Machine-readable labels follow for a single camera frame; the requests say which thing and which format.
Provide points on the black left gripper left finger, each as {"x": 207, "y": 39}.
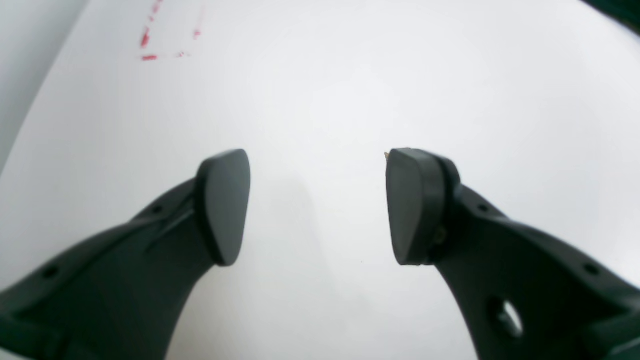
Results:
{"x": 118, "y": 295}

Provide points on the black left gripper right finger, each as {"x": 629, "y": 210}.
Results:
{"x": 524, "y": 294}

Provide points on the black T-shirt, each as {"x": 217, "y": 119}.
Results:
{"x": 625, "y": 12}

